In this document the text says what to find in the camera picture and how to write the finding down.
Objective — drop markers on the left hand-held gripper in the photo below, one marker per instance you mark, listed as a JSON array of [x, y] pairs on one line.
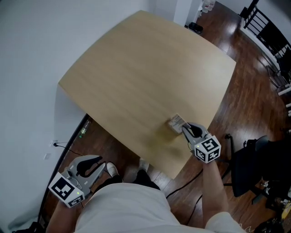
[[68, 188]]

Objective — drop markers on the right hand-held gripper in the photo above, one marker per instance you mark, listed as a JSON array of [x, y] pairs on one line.
[[208, 149]]

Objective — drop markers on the printed card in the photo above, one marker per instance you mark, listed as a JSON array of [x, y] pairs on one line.
[[177, 120]]

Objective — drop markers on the person's left forearm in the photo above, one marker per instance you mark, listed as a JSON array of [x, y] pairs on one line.
[[61, 218]]

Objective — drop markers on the person's right forearm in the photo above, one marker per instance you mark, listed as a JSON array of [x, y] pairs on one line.
[[214, 188]]

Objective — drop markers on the person's white left shoe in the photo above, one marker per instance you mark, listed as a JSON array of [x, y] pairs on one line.
[[111, 168]]

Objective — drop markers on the person's white shoe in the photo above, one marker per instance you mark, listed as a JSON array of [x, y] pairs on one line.
[[111, 168], [143, 164]]

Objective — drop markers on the black device with green lights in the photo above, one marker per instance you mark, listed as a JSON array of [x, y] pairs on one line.
[[84, 130]]

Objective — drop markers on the person's white right shoe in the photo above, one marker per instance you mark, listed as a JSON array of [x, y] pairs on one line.
[[143, 164]]

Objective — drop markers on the person's white shirt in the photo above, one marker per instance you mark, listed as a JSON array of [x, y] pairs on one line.
[[127, 209]]

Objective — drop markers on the person's black trousers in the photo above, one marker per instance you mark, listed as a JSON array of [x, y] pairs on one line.
[[145, 178]]

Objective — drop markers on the black office chair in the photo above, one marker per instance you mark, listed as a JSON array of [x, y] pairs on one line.
[[257, 166]]

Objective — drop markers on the black waste bin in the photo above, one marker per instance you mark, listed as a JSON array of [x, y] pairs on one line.
[[196, 27]]

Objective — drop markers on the black stair railing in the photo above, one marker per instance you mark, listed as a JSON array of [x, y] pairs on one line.
[[266, 25]]

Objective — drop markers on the white wall socket with plug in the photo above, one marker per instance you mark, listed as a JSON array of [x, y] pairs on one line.
[[54, 143]]

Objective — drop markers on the white blank wall socket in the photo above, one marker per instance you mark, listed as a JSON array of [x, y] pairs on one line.
[[47, 156]]

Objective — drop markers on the grey metal frame chair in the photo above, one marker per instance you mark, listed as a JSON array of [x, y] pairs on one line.
[[278, 72]]

